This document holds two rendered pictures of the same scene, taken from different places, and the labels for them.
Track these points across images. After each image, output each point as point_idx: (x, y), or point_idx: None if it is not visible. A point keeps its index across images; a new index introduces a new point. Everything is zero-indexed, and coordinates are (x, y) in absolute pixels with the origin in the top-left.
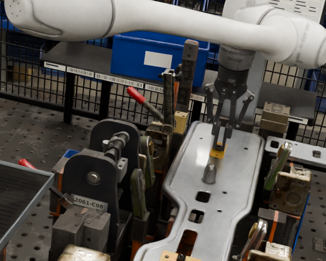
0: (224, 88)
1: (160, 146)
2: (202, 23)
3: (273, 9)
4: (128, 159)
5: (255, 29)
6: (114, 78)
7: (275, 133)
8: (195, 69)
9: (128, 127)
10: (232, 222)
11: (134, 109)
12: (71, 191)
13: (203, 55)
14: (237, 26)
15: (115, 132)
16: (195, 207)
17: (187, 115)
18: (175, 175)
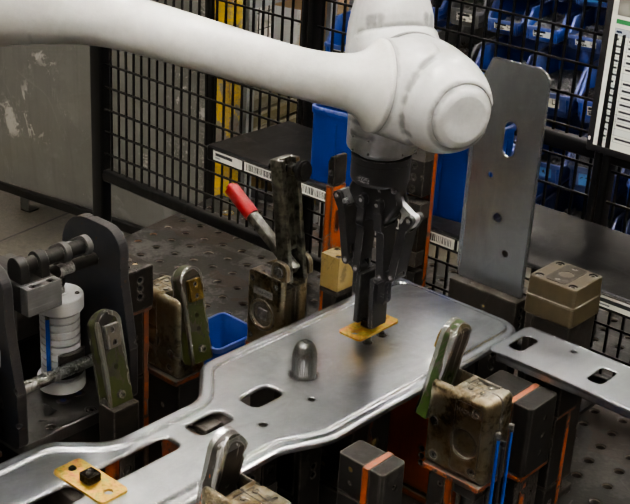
0: (360, 196)
1: (270, 303)
2: (192, 36)
3: (412, 33)
4: (111, 293)
5: (298, 56)
6: (311, 189)
7: (553, 327)
8: (450, 185)
9: (105, 231)
10: (268, 448)
11: (444, 277)
12: None
13: (464, 158)
14: (260, 47)
15: (91, 239)
16: (223, 410)
17: None
18: (249, 354)
